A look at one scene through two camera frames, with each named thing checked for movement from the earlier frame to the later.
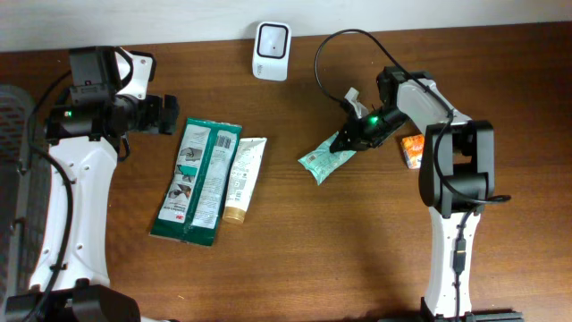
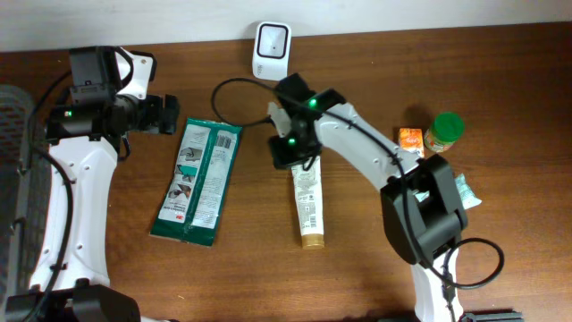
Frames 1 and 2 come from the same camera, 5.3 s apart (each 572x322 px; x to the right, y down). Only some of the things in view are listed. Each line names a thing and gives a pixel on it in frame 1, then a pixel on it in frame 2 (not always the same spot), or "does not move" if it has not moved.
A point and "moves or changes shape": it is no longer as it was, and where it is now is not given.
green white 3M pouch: [191, 201] does not move
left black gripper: [152, 113] does not move
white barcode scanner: [272, 50] does not move
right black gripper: [357, 138] -> [287, 155]
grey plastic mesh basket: [25, 201] does not move
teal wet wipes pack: [322, 161] moves or changes shape
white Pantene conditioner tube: [248, 157] -> [307, 185]
